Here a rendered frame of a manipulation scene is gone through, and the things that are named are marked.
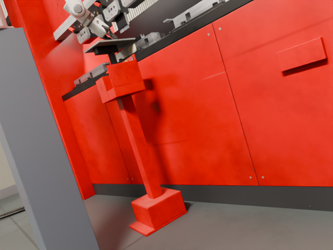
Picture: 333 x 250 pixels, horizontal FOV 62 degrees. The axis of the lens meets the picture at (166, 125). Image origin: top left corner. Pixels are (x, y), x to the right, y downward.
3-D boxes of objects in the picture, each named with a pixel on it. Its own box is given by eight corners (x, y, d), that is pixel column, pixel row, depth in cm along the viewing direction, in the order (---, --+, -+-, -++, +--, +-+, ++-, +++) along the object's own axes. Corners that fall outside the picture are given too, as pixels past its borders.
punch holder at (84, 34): (79, 44, 209) (72, 23, 208) (89, 43, 215) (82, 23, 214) (88, 37, 198) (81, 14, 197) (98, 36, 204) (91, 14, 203)
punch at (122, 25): (119, 33, 180) (114, 19, 179) (122, 33, 181) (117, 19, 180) (128, 27, 172) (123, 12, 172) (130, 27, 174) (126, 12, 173)
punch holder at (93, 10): (91, 34, 195) (84, 11, 193) (102, 33, 201) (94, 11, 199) (102, 26, 184) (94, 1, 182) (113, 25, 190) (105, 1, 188)
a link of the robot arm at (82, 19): (91, 11, 159) (90, 13, 167) (71, -6, 153) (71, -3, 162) (82, 23, 159) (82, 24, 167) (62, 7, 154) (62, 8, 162)
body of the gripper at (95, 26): (95, 12, 161) (111, 26, 166) (90, 20, 170) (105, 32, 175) (88, 21, 159) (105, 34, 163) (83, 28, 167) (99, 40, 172)
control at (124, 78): (102, 103, 145) (91, 70, 144) (129, 96, 153) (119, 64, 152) (116, 96, 128) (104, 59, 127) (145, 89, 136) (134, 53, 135)
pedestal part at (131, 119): (148, 197, 146) (116, 99, 142) (157, 193, 149) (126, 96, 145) (153, 199, 141) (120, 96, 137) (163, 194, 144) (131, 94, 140)
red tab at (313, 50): (280, 72, 100) (275, 52, 99) (283, 71, 101) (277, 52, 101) (326, 58, 89) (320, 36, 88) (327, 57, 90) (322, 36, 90)
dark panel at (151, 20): (125, 79, 270) (111, 34, 267) (127, 79, 272) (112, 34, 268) (218, 34, 188) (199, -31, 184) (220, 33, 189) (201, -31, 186)
